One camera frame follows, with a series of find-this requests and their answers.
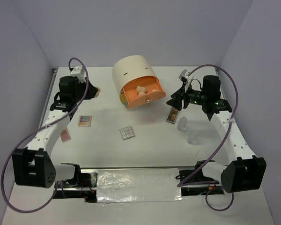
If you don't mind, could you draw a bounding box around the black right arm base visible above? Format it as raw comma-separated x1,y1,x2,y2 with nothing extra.
175,160,219,187

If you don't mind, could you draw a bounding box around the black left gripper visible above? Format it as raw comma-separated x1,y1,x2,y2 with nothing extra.
72,77,98,103

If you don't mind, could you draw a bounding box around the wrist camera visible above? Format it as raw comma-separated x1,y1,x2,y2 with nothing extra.
178,69,193,83
70,66,86,83

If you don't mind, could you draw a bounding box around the silver foil tape panel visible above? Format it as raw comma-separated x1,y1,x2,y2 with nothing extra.
96,168,182,203

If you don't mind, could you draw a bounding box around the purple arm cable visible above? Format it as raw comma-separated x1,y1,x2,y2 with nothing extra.
0,57,89,214
177,63,239,210

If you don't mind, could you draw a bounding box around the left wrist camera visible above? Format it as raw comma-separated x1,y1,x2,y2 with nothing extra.
70,66,86,83

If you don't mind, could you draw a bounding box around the pink blush palette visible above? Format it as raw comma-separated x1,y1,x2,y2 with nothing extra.
60,128,71,143

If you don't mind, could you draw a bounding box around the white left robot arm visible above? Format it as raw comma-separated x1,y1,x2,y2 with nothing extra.
12,76,99,188

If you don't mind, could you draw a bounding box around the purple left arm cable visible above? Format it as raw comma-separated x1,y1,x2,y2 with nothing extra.
0,57,89,214

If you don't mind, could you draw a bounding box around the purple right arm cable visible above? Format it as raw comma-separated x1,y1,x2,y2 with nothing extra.
177,63,239,210

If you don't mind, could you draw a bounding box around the brown eyeshadow palette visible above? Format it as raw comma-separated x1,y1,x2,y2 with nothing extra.
166,107,179,124

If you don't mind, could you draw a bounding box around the orange top drawer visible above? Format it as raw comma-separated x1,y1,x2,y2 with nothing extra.
119,76,166,109

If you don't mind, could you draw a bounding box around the cream round drawer organizer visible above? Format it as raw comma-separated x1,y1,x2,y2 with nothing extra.
111,54,156,108

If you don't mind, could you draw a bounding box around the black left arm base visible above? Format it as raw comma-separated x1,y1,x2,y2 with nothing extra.
54,163,98,203

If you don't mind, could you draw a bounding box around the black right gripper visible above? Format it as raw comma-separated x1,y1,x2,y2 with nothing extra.
166,82,208,111

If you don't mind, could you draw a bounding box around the colourful glitter eyeshadow palette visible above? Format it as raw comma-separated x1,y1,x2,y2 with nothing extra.
78,115,92,127

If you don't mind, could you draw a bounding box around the clear grey eyeshadow palette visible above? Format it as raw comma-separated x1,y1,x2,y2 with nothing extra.
119,126,135,141

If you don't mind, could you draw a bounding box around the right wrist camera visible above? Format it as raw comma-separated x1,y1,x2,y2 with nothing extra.
178,69,193,83

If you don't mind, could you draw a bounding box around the beige gourd makeup sponge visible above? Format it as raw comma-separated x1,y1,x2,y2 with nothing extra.
136,86,147,93

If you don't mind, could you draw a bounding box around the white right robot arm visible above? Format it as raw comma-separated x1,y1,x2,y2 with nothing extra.
167,75,266,193

